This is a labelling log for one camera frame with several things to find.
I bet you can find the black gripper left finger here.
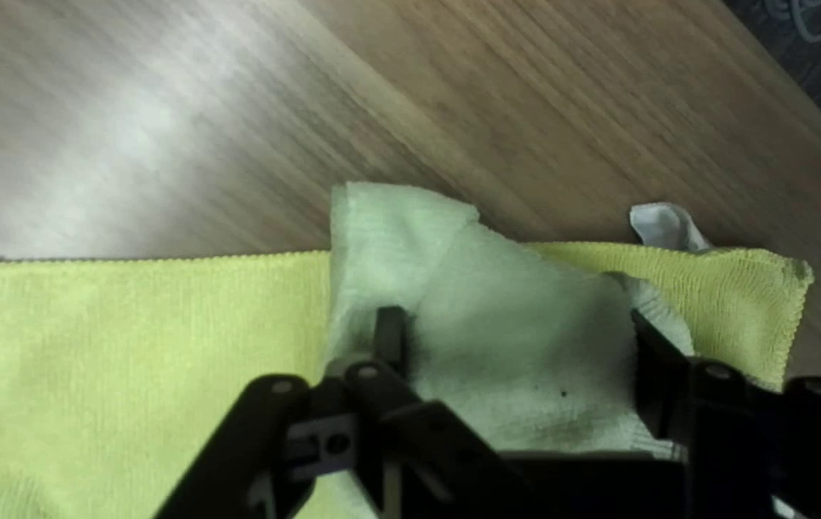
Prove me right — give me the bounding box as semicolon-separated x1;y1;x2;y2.
154;303;537;519

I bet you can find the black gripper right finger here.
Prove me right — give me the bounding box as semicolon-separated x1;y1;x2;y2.
632;304;821;519

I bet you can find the light green towel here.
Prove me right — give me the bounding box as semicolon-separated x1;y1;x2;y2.
324;177;700;461

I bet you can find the yellow green flat cloth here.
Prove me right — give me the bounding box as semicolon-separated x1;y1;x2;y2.
0;199;819;519

